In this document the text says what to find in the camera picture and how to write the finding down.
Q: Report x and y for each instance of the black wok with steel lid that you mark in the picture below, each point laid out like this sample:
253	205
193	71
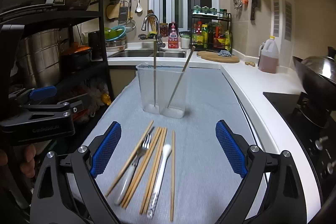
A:
317	76

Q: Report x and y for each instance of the wooden chopstick pair right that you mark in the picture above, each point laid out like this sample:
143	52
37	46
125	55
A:
153	173

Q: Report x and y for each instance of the leftmost wooden chopstick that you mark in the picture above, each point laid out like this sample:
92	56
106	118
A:
130	158

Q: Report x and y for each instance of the single wooden chopstick right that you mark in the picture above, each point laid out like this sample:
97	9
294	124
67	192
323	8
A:
172	199

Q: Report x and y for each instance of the person's left hand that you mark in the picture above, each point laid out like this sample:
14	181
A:
27	161

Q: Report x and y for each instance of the hanging wooden board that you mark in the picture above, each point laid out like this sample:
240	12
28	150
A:
112	11

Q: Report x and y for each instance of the black spice rack with bottles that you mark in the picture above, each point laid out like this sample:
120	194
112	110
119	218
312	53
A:
211	29

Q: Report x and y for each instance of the wooden chopstick pair left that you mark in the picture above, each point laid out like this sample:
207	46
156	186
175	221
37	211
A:
138	176

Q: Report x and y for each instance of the wooden chopstick pair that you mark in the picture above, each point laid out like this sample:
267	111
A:
153	173
138	176

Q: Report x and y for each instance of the fork with white handle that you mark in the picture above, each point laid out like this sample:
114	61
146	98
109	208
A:
127	178

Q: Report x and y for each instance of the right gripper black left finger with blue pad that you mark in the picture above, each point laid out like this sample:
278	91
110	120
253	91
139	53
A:
66	190

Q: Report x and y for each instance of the dark metal chopstick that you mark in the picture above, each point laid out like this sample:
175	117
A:
154	72

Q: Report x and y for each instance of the orange ceramic pot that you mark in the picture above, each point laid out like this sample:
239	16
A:
76	48

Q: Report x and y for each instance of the red dish soap bottle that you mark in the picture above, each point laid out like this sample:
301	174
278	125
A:
173	36

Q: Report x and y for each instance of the black metal shelf rack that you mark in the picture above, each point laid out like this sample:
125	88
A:
80	74

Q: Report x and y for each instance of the hanging white ladle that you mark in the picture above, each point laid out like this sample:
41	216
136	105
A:
138	7

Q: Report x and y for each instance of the large cooking oil jug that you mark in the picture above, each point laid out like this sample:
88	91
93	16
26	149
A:
268	56

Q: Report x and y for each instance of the black gas stove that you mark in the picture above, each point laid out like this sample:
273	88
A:
314	130

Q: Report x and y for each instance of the white lidded jar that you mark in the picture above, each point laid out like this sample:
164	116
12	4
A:
185	39

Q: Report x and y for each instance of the blue grey dish cloth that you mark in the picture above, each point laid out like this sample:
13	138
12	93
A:
224	53

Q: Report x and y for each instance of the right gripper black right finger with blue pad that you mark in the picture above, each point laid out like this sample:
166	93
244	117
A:
270	190

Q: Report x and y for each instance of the round wooden cutting board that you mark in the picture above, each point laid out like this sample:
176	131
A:
213	56

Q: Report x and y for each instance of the ginger piece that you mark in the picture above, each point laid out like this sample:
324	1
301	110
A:
250	63

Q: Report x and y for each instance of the hanging metal grater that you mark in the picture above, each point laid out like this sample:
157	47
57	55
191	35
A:
123	12

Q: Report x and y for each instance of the white patterned spoon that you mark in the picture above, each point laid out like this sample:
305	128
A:
166	151

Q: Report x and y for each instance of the chrome kitchen faucet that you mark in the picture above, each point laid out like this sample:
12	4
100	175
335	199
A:
152	20

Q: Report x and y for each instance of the clear plastic utensil holder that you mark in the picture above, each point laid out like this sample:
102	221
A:
166	78

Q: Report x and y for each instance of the stacked green blue colander bowls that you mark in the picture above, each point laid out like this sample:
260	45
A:
115	38

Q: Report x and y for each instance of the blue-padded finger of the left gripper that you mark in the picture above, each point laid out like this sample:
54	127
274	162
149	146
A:
33	95

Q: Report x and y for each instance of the metal chopstick leaning in holder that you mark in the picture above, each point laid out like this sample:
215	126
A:
182	73

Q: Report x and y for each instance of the red chili jar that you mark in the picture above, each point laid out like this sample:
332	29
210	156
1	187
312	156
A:
163	29

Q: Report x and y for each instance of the large stainless steel pot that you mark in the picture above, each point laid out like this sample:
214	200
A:
38	56

